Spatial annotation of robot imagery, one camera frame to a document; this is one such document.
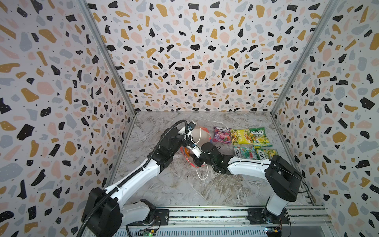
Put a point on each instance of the teal mint candy bag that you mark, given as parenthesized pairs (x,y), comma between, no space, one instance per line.
(246,153)

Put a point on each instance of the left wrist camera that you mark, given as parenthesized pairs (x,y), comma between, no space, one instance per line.
(189,128)

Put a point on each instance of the red paper bag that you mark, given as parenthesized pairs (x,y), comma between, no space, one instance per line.
(200,136)

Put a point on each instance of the yellow snack bag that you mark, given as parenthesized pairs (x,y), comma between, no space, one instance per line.
(241,137)

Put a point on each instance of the left corner aluminium post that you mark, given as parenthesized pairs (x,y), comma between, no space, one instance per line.
(99,20)

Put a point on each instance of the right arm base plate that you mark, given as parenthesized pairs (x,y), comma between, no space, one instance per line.
(263,216)

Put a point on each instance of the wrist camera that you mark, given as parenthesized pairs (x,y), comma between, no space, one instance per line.
(189,128)
(195,150)

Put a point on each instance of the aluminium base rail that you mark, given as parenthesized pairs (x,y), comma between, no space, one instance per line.
(231,221)

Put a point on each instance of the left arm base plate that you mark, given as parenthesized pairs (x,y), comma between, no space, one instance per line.
(158,217)

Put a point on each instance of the pink berries candy bag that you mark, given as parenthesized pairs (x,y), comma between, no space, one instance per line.
(222,135)

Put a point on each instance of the green yellow candy bag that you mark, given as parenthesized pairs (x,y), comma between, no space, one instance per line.
(259,137)

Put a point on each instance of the right circuit board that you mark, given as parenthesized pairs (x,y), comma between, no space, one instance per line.
(273,232)

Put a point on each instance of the circuit board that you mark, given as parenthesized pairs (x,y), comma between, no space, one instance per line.
(146,232)
(273,232)

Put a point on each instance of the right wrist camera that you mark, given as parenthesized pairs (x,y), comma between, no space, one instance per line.
(195,150)

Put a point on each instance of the right corner aluminium post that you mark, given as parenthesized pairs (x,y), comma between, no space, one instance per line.
(330,8)

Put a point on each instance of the left circuit board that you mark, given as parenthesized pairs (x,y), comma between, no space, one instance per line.
(146,232)

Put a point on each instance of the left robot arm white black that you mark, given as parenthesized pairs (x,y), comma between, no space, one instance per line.
(107,210)

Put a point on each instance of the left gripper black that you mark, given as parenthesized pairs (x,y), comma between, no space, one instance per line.
(186,143)

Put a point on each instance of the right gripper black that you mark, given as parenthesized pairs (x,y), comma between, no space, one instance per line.
(200,157)

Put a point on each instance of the corner aluminium post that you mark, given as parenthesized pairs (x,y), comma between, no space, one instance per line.
(99,20)
(330,8)

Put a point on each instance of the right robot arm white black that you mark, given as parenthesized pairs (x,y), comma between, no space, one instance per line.
(283,178)

